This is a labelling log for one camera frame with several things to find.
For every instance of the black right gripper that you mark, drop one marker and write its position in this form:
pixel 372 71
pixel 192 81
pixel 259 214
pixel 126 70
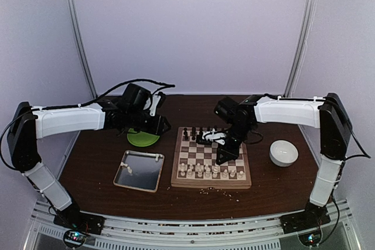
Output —
pixel 229 154

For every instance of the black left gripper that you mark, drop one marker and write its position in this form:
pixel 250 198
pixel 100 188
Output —
pixel 157 127

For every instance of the metal tray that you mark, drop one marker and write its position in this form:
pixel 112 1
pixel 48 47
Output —
pixel 147 182

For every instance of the white chess rook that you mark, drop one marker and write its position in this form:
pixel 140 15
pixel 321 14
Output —
pixel 182 173

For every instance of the white chess knight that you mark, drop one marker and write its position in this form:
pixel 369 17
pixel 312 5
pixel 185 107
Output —
pixel 189 173

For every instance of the white chess king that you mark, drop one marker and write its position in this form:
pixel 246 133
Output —
pixel 215 170

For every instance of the white chess bishop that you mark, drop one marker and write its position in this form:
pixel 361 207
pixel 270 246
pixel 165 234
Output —
pixel 200 173

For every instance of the white chess queen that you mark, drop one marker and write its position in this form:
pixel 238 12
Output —
pixel 207 172

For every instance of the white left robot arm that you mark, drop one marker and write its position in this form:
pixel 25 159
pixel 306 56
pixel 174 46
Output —
pixel 32 124

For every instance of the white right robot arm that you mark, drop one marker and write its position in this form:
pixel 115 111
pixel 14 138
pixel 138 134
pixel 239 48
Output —
pixel 326 114

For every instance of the black chess pieces row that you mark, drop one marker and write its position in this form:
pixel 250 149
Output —
pixel 193 133

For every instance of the wooden chess board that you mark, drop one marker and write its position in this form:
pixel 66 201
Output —
pixel 190 152

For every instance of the white chess pieces pile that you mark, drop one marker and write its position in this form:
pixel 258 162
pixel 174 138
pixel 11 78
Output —
pixel 142 164

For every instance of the green plate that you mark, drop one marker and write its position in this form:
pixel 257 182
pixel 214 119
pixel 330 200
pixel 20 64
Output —
pixel 141 139

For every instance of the white bowl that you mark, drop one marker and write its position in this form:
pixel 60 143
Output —
pixel 283 153

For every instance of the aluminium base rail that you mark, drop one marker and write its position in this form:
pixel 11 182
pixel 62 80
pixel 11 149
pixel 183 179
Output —
pixel 262 232

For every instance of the aluminium frame post right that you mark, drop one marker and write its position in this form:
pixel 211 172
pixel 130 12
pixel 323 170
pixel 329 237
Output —
pixel 301 48

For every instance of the aluminium frame post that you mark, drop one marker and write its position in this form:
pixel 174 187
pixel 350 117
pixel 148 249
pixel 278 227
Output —
pixel 301 48
pixel 80 47

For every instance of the aluminium frame post left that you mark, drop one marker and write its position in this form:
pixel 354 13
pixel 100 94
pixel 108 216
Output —
pixel 80 47

